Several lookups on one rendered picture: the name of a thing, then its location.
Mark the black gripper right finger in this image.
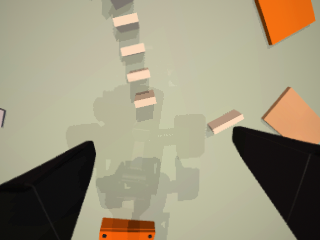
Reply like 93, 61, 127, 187
232, 126, 320, 240

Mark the beige domino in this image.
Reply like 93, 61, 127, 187
208, 109, 244, 134
127, 67, 150, 81
121, 44, 145, 57
134, 89, 156, 108
111, 0, 133, 10
113, 13, 140, 33

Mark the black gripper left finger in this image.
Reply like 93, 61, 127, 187
0, 141, 96, 240

